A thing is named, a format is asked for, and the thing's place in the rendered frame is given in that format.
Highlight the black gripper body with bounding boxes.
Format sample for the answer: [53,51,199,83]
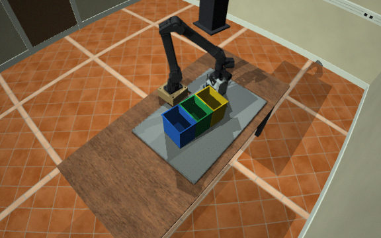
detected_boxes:
[208,68,222,80]

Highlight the olive yellow bin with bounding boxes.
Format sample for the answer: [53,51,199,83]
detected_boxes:
[195,86,229,127]

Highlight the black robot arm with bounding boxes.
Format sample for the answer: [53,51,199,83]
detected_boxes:
[159,16,235,95]

